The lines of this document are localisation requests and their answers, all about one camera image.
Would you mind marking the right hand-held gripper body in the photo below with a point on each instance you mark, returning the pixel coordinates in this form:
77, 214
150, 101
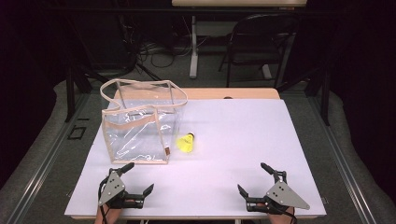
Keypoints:
281, 196

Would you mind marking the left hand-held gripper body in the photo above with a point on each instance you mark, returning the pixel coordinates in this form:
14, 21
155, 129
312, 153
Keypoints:
112, 189

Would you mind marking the clear plastic bag beige trim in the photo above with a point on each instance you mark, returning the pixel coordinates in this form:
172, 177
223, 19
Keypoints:
137, 140

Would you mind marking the yellow shuttlecock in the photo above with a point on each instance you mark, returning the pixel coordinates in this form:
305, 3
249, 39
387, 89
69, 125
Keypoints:
186, 143

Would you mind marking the person's right hand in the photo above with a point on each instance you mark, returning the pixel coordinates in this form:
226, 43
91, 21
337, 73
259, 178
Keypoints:
281, 218

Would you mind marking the person's left hand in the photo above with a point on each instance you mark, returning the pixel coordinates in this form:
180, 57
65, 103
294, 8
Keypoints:
109, 215

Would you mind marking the black metal stand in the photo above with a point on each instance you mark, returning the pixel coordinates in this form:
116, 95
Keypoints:
70, 93
325, 93

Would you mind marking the black folding chair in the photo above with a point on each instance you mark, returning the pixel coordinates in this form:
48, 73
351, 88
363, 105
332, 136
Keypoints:
261, 40

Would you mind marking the white desk with legs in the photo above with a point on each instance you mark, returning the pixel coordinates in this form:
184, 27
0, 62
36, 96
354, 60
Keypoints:
194, 46

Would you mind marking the metal floor rail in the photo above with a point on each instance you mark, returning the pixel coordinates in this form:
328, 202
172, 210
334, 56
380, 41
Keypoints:
339, 165
46, 165

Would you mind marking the black floor socket frame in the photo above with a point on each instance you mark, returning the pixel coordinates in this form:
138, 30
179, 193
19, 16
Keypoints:
70, 132

